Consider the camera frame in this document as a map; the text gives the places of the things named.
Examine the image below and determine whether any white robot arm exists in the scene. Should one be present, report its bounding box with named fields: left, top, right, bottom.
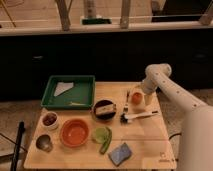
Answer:
left=141, top=63, right=213, bottom=171

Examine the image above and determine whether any green base wooden post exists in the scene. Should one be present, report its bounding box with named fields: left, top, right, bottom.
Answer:
left=82, top=0, right=111, bottom=25

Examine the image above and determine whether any yellow strip in tray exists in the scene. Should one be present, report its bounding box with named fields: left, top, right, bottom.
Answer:
left=69, top=102, right=86, bottom=106

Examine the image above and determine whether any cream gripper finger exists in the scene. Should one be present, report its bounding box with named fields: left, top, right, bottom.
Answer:
left=144, top=94, right=153, bottom=106
left=132, top=103, right=146, bottom=112

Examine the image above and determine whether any black pole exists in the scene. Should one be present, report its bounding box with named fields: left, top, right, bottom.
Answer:
left=10, top=121, right=25, bottom=171

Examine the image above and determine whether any white bowl with dark food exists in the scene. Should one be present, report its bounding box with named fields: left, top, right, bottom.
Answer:
left=42, top=112, right=59, bottom=130

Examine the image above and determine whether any green cucumber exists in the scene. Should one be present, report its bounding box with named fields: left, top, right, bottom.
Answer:
left=99, top=127, right=112, bottom=155

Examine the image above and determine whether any black cable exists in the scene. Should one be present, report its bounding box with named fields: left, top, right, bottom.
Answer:
left=169, top=131, right=183, bottom=142

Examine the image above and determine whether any small metal cup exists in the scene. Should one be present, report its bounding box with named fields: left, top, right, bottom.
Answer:
left=36, top=134, right=53, bottom=152

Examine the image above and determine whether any green plastic tray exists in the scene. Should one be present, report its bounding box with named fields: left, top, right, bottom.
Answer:
left=41, top=75, right=95, bottom=110

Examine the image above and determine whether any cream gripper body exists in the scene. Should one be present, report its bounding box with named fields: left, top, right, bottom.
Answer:
left=130, top=84, right=146, bottom=100

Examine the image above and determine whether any orange plastic bowl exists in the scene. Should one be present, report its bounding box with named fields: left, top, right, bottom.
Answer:
left=60, top=119, right=89, bottom=148

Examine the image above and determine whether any metal fork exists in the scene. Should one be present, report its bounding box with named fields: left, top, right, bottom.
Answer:
left=123, top=90, right=130, bottom=113

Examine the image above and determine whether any green lime half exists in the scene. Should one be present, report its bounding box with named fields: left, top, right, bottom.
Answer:
left=92, top=127, right=108, bottom=144

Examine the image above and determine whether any white handled dish brush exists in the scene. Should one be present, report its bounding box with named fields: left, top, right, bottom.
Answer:
left=120, top=111, right=158, bottom=123

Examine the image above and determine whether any blue sponge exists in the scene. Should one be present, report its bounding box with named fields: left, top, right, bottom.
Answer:
left=108, top=143, right=132, bottom=166

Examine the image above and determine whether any dark bowl with sponge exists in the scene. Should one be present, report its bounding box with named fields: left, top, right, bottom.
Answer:
left=93, top=100, right=117, bottom=121

